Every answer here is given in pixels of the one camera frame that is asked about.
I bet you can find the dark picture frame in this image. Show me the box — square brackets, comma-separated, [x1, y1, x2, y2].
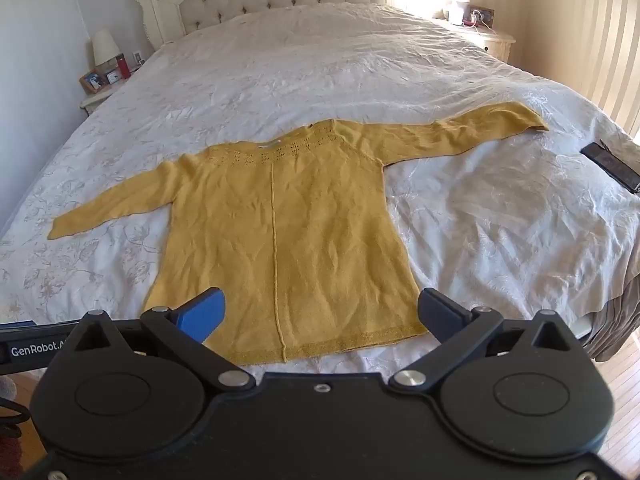
[467, 6, 496, 28]

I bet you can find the white floral bedspread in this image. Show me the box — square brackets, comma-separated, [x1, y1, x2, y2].
[0, 2, 640, 376]

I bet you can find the yellow knit sweater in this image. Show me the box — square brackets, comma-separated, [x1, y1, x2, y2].
[47, 101, 548, 365]

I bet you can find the black flat device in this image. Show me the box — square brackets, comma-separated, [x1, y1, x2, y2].
[580, 141, 640, 194]

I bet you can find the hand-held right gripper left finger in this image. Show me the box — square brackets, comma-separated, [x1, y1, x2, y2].
[74, 287, 254, 395]

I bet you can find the grey bed skirt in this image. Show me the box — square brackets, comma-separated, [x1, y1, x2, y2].
[575, 270, 640, 362]

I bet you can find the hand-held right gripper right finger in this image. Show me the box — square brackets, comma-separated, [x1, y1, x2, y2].
[389, 287, 581, 393]

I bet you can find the wooden photo frame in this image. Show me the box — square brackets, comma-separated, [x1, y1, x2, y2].
[79, 68, 109, 95]

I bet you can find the cream nightstand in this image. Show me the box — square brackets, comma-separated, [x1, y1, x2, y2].
[81, 79, 127, 117]
[434, 10, 517, 64]

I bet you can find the black cable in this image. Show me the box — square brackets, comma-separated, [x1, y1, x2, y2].
[0, 395, 32, 437]

